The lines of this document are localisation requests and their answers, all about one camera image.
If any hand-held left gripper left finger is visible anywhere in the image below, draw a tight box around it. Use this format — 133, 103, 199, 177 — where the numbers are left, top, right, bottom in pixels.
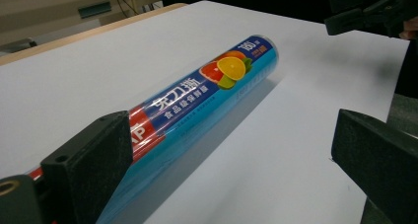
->
39, 110, 134, 224

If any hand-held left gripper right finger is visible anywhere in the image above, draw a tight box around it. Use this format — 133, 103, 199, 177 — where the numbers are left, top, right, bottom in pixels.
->
330, 108, 418, 224

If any blue cling film roll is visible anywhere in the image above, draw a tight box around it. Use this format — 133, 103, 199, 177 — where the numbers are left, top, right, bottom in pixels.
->
27, 34, 280, 224

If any white table cover sheet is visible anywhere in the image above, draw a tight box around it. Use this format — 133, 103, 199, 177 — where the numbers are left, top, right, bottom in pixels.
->
0, 0, 410, 224

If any dark rectangular wall vent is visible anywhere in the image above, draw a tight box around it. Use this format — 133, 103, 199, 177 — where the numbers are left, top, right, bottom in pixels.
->
77, 0, 113, 20

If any black cable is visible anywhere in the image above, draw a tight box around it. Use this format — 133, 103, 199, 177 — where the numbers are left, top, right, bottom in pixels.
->
110, 0, 141, 16

